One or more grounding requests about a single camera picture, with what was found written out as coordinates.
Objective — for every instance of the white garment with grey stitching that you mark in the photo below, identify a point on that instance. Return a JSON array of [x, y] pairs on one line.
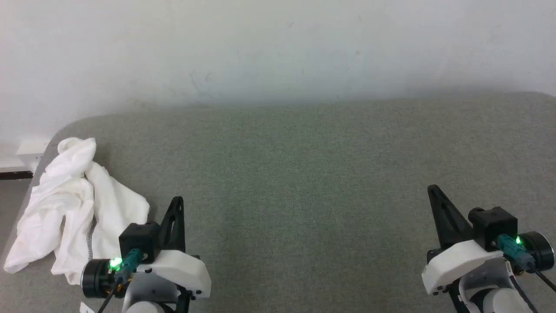
[[74, 195]]

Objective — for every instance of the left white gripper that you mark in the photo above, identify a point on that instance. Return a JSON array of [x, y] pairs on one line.
[[182, 271]]

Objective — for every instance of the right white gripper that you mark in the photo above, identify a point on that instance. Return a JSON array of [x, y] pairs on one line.
[[456, 263]]

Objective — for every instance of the right white grey robot arm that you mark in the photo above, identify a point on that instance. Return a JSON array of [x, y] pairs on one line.
[[499, 300]]

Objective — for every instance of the grey-green fabric sofa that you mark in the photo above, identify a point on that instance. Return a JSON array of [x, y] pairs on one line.
[[304, 195]]

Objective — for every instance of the left black wrist camera box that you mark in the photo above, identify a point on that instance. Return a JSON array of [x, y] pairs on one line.
[[137, 239]]

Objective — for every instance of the right black wrist camera box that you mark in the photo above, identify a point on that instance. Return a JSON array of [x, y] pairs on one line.
[[495, 224]]

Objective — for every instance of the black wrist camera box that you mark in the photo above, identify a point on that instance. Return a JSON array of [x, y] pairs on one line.
[[137, 239], [495, 224]]

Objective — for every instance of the black floor strip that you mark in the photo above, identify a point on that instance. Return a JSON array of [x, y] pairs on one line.
[[15, 175]]

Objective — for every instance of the left white grey robot arm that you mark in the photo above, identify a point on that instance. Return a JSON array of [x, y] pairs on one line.
[[147, 293]]

